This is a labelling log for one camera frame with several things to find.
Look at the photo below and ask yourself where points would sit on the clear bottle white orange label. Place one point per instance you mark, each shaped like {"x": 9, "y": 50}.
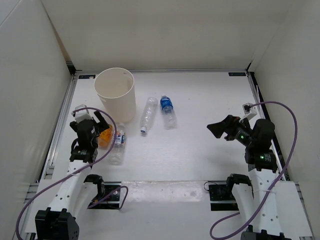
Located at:
{"x": 116, "y": 156}

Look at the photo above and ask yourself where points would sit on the white cylindrical plastic bin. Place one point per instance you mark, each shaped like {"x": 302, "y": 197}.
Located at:
{"x": 115, "y": 88}

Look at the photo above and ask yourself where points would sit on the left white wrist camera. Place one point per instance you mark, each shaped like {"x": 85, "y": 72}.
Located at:
{"x": 81, "y": 113}

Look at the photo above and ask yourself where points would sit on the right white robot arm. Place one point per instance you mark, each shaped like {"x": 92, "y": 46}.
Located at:
{"x": 254, "y": 194}

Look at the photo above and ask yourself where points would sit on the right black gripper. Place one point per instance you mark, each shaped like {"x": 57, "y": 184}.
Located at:
{"x": 228, "y": 125}

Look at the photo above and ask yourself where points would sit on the orange juice bottle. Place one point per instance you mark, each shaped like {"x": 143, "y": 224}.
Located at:
{"x": 105, "y": 137}

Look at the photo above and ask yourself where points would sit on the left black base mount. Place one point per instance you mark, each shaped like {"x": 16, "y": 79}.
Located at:
{"x": 107, "y": 197}

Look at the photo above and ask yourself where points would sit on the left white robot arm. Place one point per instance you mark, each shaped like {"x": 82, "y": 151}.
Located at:
{"x": 77, "y": 189}

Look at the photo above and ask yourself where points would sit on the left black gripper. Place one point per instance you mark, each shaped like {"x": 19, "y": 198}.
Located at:
{"x": 103, "y": 124}

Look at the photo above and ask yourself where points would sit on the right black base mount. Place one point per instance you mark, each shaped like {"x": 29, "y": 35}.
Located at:
{"x": 220, "y": 198}

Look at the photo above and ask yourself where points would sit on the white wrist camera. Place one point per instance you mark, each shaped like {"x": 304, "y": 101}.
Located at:
{"x": 81, "y": 113}
{"x": 249, "y": 112}

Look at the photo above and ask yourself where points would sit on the blue corner sticker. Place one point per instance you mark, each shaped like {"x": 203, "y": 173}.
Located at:
{"x": 87, "y": 76}
{"x": 237, "y": 74}

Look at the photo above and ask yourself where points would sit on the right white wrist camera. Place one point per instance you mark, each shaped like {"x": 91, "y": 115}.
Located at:
{"x": 249, "y": 112}

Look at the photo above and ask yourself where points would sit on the blue corner sticker left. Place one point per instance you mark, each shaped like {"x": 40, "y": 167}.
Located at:
{"x": 87, "y": 76}

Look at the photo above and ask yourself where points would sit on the blue label plastic bottle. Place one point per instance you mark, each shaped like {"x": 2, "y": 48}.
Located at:
{"x": 168, "y": 113}

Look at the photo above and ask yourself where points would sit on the blue corner sticker right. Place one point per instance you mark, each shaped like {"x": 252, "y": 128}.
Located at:
{"x": 237, "y": 74}

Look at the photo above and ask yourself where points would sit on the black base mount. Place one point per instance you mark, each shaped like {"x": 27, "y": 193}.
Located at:
{"x": 220, "y": 198}
{"x": 107, "y": 197}

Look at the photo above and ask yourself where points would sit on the clear crushed plastic bottle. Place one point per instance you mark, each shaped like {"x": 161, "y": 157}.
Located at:
{"x": 148, "y": 115}

